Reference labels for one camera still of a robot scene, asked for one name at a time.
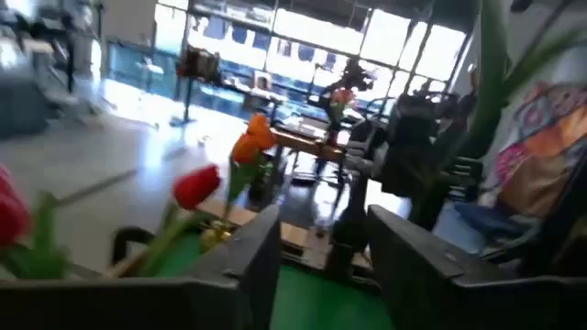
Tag dark box on stand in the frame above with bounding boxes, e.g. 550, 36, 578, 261
169, 45, 222, 129

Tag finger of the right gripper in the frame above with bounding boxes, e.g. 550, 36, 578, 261
382, 132, 416, 198
413, 132, 444, 199

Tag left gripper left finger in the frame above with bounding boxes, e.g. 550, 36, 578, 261
0, 203, 283, 330

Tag background wooden table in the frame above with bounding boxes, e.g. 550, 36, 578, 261
270, 127, 349, 160

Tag colourful patterned cloth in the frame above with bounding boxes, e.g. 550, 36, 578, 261
479, 82, 587, 221

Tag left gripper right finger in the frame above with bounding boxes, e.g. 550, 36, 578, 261
366, 203, 587, 330

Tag red artificial tulip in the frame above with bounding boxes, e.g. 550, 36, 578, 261
0, 164, 70, 281
141, 163, 222, 276

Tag background orange flowers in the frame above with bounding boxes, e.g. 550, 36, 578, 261
329, 87, 357, 120

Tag green table mat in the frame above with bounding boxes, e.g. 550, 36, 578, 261
155, 228, 395, 330

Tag yellow glass vase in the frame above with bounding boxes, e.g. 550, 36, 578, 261
200, 218, 234, 251

